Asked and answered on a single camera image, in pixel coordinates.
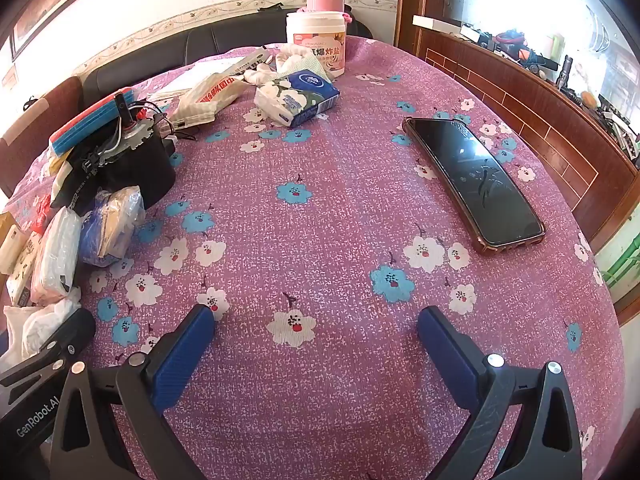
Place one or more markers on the maroon armchair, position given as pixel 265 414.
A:
pixel 35 120

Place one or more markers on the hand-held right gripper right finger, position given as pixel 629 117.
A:
pixel 447 360

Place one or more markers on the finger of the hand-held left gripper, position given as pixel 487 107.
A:
pixel 70 332

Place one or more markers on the framed wall picture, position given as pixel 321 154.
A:
pixel 45 5

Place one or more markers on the white paper sheets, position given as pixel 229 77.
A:
pixel 210 67

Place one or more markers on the blue and red packet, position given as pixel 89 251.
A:
pixel 85 122

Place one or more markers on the brown wooden cabinet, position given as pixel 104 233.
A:
pixel 540 110

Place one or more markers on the pink tissue pack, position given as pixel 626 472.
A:
pixel 52 260

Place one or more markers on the green pipe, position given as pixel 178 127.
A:
pixel 620 262

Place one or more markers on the pile of assorted tools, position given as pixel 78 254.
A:
pixel 525 55

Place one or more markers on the black cylinder with motor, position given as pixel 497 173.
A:
pixel 135 170

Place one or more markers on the blue tissue pack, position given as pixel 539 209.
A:
pixel 305 95

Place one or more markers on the black leather sofa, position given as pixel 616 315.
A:
pixel 150 55

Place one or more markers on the white plastic jar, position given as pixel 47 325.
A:
pixel 315 35

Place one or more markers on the black white printed pouch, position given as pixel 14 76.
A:
pixel 75 197

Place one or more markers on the clear bag with blue contents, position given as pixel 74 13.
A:
pixel 112 225

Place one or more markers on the purple floral tablecloth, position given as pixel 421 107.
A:
pixel 325 240

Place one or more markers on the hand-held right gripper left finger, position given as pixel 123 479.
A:
pixel 182 355

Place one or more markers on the striped white plastic bag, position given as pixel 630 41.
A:
pixel 210 95

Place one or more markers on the cream tissue pack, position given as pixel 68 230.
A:
pixel 10 245

